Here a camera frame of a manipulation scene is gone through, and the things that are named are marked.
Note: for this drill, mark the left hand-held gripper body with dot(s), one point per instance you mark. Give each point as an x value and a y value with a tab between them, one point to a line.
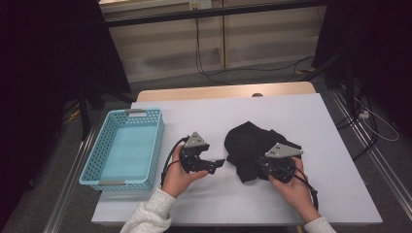
195	140

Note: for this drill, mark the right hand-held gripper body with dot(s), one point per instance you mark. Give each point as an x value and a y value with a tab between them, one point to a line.
281	150

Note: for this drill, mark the black pants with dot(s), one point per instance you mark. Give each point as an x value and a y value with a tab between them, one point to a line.
246	145

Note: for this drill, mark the light blue plastic basket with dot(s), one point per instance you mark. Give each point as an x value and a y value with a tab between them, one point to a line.
129	152

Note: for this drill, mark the person's left hand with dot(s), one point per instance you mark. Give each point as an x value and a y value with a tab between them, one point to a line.
176	179

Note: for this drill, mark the person's right hand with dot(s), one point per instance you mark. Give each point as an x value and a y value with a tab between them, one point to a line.
296	194

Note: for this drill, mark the grey desk grommet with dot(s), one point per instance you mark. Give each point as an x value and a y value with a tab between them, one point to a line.
257	95

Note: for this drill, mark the yellow tape strip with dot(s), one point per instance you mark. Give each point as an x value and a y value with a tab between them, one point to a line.
306	70
74	114

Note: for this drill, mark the white plug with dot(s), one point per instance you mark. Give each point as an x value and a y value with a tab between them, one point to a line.
363	114

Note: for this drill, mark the black metal stand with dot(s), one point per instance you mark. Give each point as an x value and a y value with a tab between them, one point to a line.
349	87
85	113

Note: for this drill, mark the beige cabinet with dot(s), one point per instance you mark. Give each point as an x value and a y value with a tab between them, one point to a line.
162	48

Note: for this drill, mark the black horizontal bar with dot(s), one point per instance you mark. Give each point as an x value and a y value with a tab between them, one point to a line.
207	13

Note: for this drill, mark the black curtain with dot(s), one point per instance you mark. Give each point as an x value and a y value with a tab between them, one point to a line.
39	64
382	39

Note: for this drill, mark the aluminium floor rail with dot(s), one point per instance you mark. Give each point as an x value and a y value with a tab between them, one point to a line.
69	184
388	181

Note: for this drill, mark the white wall socket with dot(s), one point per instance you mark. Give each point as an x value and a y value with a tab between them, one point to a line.
200	4

